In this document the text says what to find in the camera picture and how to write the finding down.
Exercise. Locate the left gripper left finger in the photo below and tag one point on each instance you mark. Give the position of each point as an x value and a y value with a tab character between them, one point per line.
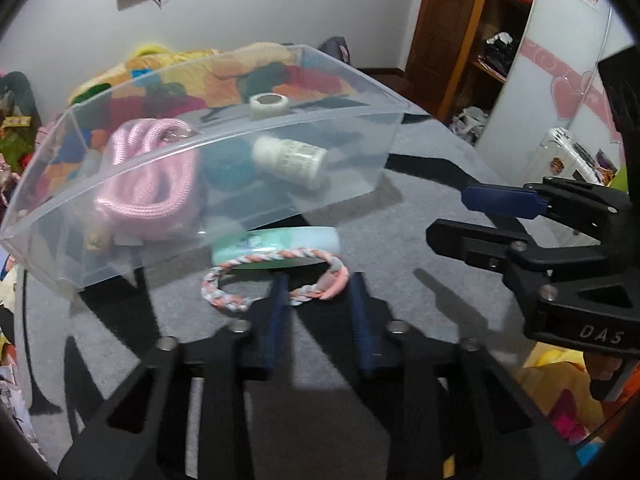
185	395

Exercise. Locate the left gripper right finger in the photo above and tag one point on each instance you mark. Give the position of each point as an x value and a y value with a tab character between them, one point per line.
440	401

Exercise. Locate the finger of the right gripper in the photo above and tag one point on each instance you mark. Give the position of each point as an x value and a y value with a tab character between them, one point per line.
504	201
481	247

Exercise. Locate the clear plastic storage bin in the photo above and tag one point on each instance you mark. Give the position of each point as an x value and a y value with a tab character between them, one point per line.
164	155

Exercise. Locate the white tape roll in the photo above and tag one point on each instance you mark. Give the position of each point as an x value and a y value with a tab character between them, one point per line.
268	105

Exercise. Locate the white wardrobe sliding door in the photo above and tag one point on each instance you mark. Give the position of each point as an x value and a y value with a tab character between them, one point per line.
554	82

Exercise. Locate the white pill bottle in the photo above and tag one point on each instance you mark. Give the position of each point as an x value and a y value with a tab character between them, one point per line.
290	160

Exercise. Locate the brown wooden door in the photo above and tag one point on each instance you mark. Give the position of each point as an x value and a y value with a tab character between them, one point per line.
440	48

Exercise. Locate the purple backpack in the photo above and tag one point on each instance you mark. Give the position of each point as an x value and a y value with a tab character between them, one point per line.
337	48

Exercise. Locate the teal round container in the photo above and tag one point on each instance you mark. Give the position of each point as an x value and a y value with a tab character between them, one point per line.
228	164

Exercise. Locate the colourful patchwork quilt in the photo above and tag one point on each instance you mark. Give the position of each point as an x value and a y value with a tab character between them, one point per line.
167	84

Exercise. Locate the grey green plush cushion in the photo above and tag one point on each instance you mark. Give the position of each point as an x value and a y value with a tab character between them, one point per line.
17	98

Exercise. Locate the yellow plush toy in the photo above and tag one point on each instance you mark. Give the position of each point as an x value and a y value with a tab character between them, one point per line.
149	49

